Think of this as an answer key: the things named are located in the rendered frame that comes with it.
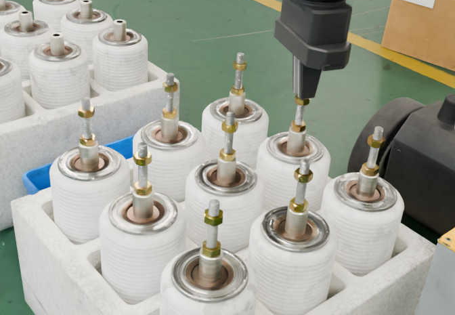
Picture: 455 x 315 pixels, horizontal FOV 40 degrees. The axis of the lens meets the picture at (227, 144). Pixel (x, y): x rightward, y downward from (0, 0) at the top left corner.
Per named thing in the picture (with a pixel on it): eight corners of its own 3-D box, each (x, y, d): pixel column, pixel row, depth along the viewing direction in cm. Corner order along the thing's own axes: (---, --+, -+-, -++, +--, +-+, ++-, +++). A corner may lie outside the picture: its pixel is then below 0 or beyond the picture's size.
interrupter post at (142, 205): (143, 225, 67) (143, 200, 66) (127, 216, 68) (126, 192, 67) (158, 214, 69) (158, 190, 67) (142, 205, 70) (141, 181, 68)
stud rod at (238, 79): (239, 101, 89) (243, 51, 85) (241, 103, 89) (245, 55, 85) (232, 101, 89) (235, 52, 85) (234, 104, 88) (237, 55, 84)
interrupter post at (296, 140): (290, 156, 81) (293, 135, 79) (282, 147, 83) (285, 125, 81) (307, 154, 82) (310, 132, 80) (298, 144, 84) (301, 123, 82)
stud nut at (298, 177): (290, 174, 65) (292, 167, 64) (305, 171, 65) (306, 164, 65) (300, 185, 63) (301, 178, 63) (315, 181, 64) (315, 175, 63)
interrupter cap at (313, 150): (281, 171, 78) (282, 166, 78) (256, 140, 84) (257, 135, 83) (334, 161, 81) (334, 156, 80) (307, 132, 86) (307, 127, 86)
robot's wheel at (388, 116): (403, 173, 124) (426, 83, 114) (424, 185, 121) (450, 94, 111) (336, 210, 113) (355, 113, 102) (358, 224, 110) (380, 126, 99)
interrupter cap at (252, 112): (246, 97, 94) (246, 93, 94) (271, 120, 89) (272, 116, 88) (200, 106, 91) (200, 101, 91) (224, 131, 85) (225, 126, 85)
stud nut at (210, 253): (202, 244, 60) (202, 237, 60) (220, 244, 60) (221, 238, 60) (202, 257, 59) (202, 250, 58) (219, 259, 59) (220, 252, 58)
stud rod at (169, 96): (169, 123, 83) (170, 72, 79) (175, 126, 82) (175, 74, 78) (164, 126, 82) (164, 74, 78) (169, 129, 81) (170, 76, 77)
